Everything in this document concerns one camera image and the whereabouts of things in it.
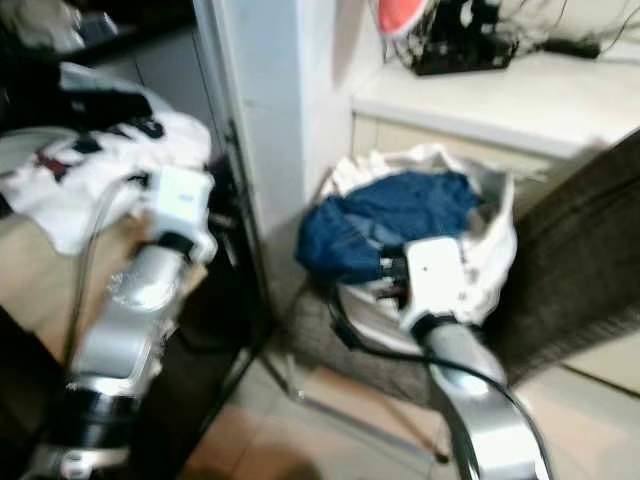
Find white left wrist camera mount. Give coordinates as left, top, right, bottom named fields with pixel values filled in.
left=148, top=165, right=220, bottom=264

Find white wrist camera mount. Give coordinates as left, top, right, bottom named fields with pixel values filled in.
left=400, top=237, right=468, bottom=333
left=148, top=165, right=220, bottom=264

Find white laundry bag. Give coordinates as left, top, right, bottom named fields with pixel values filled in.
left=318, top=142, right=520, bottom=339

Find black garment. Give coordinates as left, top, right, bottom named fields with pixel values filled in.
left=58, top=63, right=163, bottom=129

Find pink round object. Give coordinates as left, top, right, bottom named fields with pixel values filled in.
left=377, top=0, right=427, bottom=40

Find grey fabric chair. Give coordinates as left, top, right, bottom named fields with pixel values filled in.
left=272, top=125, right=640, bottom=464

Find crumpled white cloth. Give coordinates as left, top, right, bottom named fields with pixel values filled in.
left=8, top=0, right=88, bottom=53

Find grey left arm cable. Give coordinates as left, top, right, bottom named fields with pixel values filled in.
left=60, top=176, right=139, bottom=373

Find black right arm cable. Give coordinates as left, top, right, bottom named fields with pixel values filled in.
left=324, top=284, right=553, bottom=480

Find black device with wires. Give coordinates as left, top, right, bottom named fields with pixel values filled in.
left=408, top=0, right=523, bottom=77

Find blue denim jeans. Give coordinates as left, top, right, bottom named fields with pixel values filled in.
left=294, top=169, right=482, bottom=285

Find white printed garment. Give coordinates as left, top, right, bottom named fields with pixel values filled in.
left=1, top=109, right=212, bottom=257

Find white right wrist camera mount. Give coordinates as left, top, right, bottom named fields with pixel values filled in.
left=400, top=237, right=468, bottom=333

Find beige board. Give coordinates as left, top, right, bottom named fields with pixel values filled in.
left=0, top=213, right=163, bottom=366

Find white counter cabinet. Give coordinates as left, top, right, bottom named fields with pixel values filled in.
left=349, top=48, right=640, bottom=166

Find black power adapter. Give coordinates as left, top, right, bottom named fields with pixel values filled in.
left=540, top=37, right=603, bottom=60

